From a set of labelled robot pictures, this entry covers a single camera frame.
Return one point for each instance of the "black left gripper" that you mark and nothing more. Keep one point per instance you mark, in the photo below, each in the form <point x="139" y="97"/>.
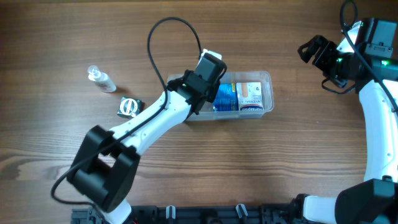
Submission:
<point x="203" y="101"/>

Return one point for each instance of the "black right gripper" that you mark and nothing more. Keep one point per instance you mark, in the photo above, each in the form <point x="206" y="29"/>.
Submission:
<point x="327" y="49"/>

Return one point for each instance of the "blue box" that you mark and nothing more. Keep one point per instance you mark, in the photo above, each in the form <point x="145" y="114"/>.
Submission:
<point x="226" y="98"/>

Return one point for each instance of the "white plaster box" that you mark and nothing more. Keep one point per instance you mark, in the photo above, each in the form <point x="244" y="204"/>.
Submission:
<point x="249" y="96"/>

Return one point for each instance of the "green Zam-Buk box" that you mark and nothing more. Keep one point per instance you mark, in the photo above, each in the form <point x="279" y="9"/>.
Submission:
<point x="129" y="107"/>

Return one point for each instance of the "white calamol lotion bottle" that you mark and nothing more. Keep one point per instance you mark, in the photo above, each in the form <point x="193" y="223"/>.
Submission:
<point x="101" y="79"/>

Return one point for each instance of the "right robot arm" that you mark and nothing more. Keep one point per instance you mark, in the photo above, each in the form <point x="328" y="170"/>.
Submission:
<point x="375" y="199"/>

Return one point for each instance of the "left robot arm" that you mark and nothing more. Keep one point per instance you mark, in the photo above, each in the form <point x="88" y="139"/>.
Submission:
<point x="106" y="163"/>

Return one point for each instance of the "clear plastic container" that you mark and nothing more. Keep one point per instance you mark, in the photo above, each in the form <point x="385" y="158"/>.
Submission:
<point x="207" y="113"/>

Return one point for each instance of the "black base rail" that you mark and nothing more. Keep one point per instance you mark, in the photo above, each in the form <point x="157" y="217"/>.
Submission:
<point x="264" y="214"/>

